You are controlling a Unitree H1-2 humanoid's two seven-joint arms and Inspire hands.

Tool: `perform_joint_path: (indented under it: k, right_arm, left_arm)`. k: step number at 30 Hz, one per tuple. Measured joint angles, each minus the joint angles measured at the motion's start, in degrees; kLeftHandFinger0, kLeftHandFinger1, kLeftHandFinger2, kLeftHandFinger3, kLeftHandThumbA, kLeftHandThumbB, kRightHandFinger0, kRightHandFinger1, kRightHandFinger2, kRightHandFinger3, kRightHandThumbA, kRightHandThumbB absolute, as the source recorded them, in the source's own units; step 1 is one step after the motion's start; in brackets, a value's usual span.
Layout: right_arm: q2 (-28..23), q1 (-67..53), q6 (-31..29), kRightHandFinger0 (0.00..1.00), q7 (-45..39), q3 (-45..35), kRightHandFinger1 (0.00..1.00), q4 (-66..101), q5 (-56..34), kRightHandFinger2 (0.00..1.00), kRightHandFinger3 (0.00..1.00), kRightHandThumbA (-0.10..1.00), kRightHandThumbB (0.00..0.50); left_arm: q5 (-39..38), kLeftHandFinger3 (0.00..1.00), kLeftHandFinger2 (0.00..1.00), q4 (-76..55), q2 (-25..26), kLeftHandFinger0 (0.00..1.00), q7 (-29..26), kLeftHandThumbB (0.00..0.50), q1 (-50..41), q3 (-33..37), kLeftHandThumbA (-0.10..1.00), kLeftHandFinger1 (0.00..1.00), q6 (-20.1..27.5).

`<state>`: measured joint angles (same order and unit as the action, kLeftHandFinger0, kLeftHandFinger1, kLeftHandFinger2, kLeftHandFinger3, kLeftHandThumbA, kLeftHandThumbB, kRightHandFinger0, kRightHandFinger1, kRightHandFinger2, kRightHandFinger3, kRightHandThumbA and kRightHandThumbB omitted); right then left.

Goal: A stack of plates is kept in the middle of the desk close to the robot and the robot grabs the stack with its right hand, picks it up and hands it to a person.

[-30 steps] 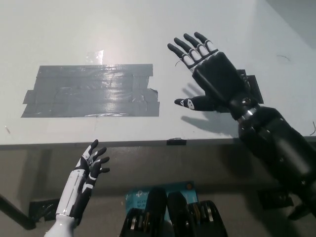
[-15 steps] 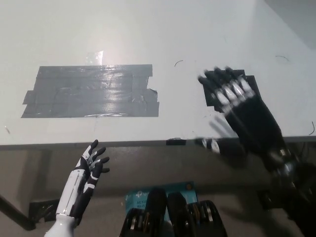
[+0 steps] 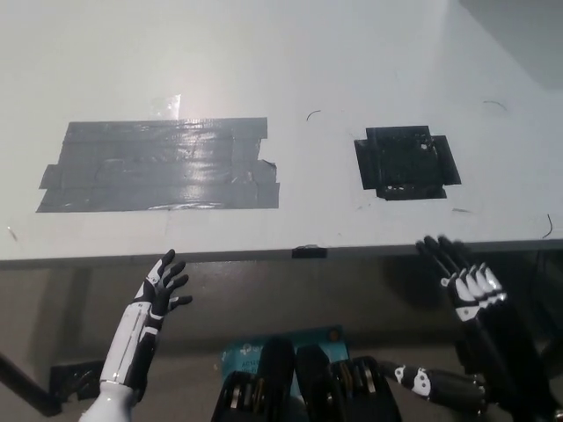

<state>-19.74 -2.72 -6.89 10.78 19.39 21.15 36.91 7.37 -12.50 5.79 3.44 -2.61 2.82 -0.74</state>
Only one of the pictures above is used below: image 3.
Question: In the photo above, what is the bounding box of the teal cardboard box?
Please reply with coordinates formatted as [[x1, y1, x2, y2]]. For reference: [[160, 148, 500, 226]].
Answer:
[[219, 324, 353, 392]]

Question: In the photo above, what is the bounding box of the clear tape piece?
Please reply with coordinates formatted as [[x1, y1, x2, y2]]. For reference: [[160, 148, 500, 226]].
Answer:
[[149, 92, 183, 119]]

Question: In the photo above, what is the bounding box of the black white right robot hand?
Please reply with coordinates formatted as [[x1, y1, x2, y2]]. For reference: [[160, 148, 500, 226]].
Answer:
[[378, 235, 551, 417]]

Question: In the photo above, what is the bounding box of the small black tape piece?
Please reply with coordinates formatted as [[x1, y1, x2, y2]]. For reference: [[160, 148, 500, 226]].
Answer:
[[291, 245, 328, 260]]

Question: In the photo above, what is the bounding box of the grey duct tape patch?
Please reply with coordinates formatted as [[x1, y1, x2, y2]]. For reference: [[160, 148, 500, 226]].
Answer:
[[35, 116, 282, 214]]

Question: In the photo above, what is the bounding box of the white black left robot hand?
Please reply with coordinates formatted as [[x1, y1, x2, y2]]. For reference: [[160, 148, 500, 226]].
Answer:
[[99, 249, 194, 390]]

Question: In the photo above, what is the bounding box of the black table leg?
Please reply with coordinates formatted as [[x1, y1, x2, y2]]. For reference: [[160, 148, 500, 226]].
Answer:
[[0, 351, 62, 417]]

